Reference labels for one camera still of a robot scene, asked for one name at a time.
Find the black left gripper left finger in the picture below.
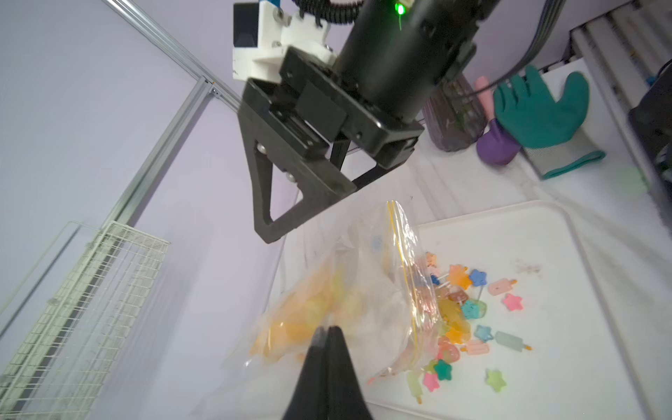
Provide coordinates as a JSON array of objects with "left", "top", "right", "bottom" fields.
[{"left": 283, "top": 327, "right": 328, "bottom": 420}]

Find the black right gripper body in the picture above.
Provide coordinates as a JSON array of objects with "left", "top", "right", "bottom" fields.
[{"left": 237, "top": 47, "right": 424, "bottom": 243}]

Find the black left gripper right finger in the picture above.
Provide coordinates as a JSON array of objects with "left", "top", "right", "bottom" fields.
[{"left": 328, "top": 327, "right": 373, "bottom": 420}]

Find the clear ziploc bag of candies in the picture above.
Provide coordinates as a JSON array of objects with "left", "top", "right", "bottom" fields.
[{"left": 192, "top": 201, "right": 440, "bottom": 419}]

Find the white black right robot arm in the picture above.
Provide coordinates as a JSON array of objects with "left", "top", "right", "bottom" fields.
[{"left": 233, "top": 1, "right": 495, "bottom": 243}]

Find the pile of candies on tray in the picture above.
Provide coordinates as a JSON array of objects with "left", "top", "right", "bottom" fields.
[{"left": 405, "top": 252, "right": 533, "bottom": 404}]

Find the dark glass vase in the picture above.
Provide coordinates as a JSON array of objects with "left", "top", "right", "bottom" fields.
[{"left": 423, "top": 75, "right": 488, "bottom": 152}]

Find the purple object beside vase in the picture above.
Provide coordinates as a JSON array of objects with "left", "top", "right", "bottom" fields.
[{"left": 476, "top": 119, "right": 522, "bottom": 166}]

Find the white plastic tray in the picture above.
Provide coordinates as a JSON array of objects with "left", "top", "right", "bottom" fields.
[{"left": 365, "top": 201, "right": 651, "bottom": 419}]

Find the green rubber glove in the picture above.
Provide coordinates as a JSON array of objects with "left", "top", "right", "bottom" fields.
[{"left": 493, "top": 65, "right": 607, "bottom": 180}]

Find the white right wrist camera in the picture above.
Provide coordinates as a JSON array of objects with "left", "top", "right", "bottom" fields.
[{"left": 232, "top": 1, "right": 337, "bottom": 83}]

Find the white wire wall basket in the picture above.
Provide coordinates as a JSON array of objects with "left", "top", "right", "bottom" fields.
[{"left": 1, "top": 222, "right": 170, "bottom": 419}]

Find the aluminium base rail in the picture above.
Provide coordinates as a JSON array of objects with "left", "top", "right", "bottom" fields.
[{"left": 570, "top": 1, "right": 671, "bottom": 189}]

